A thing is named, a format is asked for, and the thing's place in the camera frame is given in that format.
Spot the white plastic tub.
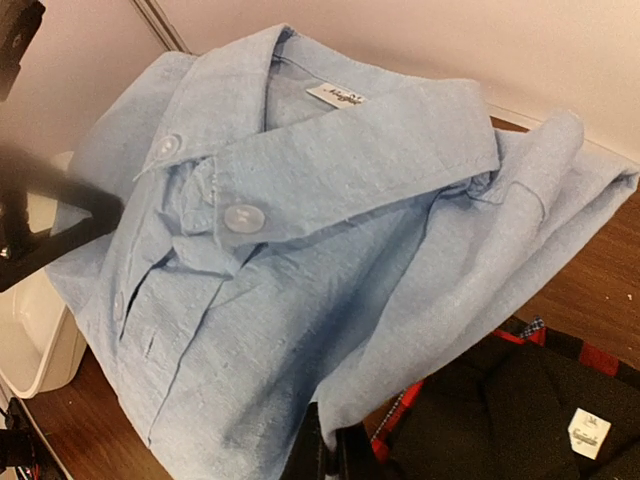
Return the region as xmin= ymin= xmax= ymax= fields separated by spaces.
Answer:
xmin=0 ymin=149 xmax=89 ymax=400

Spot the folded black shirt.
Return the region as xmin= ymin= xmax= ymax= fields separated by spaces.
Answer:
xmin=391 ymin=337 xmax=639 ymax=479

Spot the light blue long sleeve shirt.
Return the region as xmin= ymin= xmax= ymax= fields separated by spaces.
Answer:
xmin=48 ymin=25 xmax=639 ymax=470

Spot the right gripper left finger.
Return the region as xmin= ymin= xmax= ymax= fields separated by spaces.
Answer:
xmin=280 ymin=403 xmax=327 ymax=480

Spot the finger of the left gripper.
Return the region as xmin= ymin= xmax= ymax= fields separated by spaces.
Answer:
xmin=1 ymin=144 xmax=123 ymax=292

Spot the left aluminium frame post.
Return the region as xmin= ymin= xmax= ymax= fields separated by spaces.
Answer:
xmin=130 ymin=0 xmax=192 ymax=54

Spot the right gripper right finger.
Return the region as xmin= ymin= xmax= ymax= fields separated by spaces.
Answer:
xmin=336 ymin=424 xmax=390 ymax=480

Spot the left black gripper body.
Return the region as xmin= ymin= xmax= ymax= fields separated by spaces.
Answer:
xmin=1 ymin=0 xmax=46 ymax=102

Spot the folded red plaid shirt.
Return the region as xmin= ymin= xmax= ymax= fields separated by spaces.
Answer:
xmin=365 ymin=316 xmax=622 ymax=465

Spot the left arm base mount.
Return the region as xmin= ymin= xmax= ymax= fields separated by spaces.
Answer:
xmin=1 ymin=397 xmax=68 ymax=480

